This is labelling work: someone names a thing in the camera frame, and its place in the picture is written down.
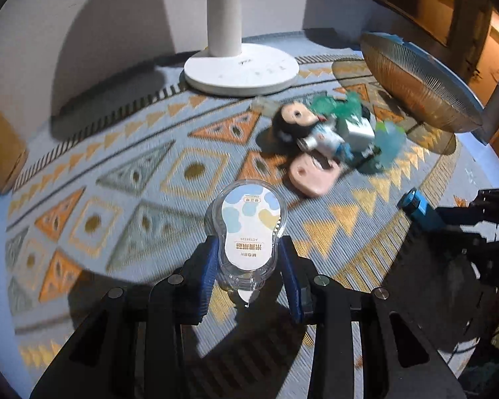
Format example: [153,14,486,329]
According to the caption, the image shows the blue rectangular box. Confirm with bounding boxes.
[397,188,445,231]

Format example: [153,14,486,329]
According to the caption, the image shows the green plastic pieces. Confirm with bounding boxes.
[309,93,407,174]

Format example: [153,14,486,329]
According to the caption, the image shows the white desk lamp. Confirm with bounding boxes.
[184,0,299,97]

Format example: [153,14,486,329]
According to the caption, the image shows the black plush toy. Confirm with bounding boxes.
[272,102,321,145]

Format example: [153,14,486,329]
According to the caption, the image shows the patterned blue woven mat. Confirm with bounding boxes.
[1,34,499,399]

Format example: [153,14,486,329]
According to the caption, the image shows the white charger plug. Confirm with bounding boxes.
[338,117,375,151]

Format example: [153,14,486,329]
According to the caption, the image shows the clear cased white blue item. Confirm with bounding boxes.
[210,179,288,305]

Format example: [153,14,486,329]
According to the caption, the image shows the brown cylindrical pencil holder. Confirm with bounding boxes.
[0,110,29,194]

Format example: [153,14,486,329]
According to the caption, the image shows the small white figurine toy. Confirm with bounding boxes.
[296,123,353,161]

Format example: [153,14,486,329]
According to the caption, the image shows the wooden door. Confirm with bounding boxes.
[368,0,499,163]

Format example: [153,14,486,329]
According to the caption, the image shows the pink flat plastic case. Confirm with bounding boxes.
[288,152,342,198]

